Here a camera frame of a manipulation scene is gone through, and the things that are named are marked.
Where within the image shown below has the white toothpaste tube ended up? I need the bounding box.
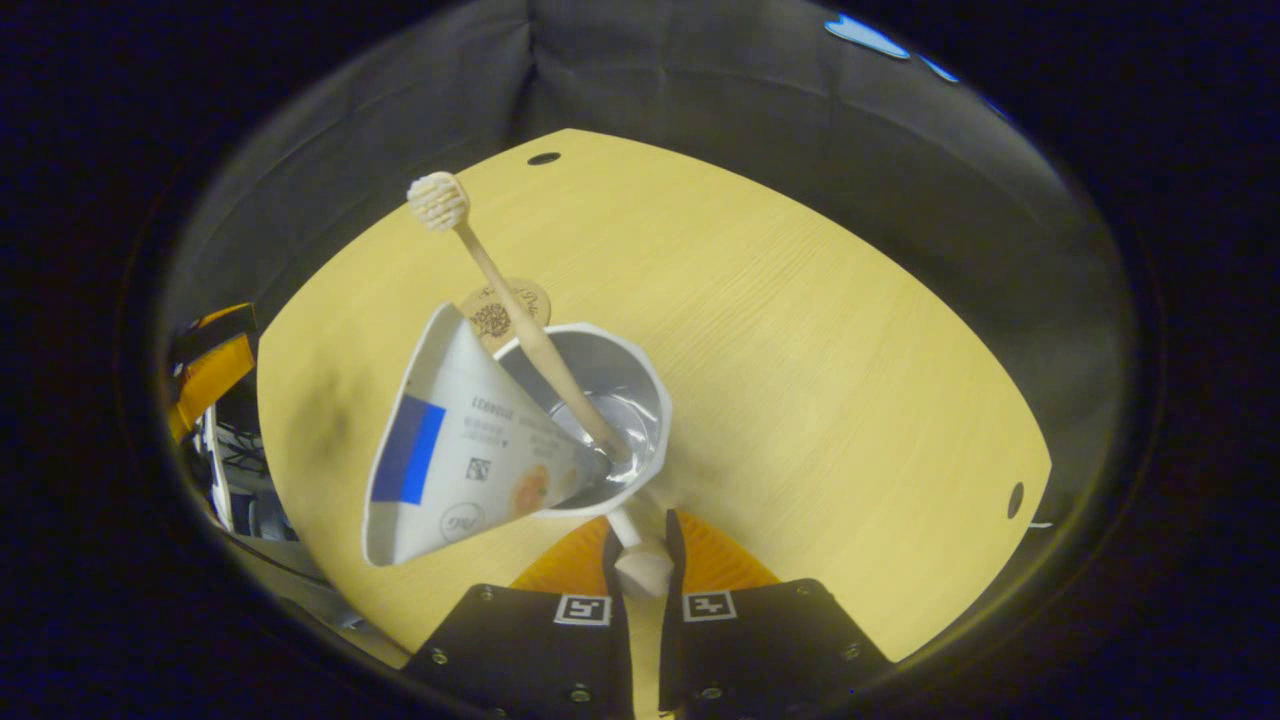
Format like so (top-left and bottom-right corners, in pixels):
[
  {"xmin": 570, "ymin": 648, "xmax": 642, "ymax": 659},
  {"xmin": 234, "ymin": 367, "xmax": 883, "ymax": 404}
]
[{"xmin": 362, "ymin": 303, "xmax": 611, "ymax": 568}]

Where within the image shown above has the light wooden desktop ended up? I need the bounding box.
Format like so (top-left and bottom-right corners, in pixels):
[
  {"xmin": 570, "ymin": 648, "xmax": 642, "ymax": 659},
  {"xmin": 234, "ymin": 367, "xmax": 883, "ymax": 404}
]
[{"xmin": 256, "ymin": 128, "xmax": 1053, "ymax": 666}]

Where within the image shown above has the round wooden coaster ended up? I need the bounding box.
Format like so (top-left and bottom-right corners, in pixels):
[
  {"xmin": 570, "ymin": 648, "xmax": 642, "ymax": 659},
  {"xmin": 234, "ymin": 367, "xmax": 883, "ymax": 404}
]
[{"xmin": 459, "ymin": 277, "xmax": 552, "ymax": 353}]

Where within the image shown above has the toothbrush with white bristles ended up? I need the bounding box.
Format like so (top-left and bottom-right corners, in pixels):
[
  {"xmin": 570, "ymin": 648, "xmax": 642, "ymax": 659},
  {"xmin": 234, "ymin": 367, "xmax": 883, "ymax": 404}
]
[{"xmin": 407, "ymin": 171, "xmax": 633, "ymax": 466}]

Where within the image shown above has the white cup with wooden handle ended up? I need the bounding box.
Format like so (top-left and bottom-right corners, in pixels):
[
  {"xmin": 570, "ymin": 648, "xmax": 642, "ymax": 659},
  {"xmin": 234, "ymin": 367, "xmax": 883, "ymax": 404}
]
[{"xmin": 495, "ymin": 322, "xmax": 676, "ymax": 601}]

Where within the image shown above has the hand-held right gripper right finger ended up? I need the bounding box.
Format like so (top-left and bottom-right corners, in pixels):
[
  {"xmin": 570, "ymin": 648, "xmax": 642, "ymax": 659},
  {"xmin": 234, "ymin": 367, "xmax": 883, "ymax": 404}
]
[{"xmin": 658, "ymin": 508, "xmax": 893, "ymax": 717}]

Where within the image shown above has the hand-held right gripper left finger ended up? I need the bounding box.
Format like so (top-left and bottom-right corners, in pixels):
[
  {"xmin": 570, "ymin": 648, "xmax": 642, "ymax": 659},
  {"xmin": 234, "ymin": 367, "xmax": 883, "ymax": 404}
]
[{"xmin": 405, "ymin": 525, "xmax": 636, "ymax": 719}]

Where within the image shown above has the black backdrop cloth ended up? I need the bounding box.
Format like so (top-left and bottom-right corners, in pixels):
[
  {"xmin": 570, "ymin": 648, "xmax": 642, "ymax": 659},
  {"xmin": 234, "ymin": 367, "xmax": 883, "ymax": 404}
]
[{"xmin": 160, "ymin": 0, "xmax": 1136, "ymax": 561}]

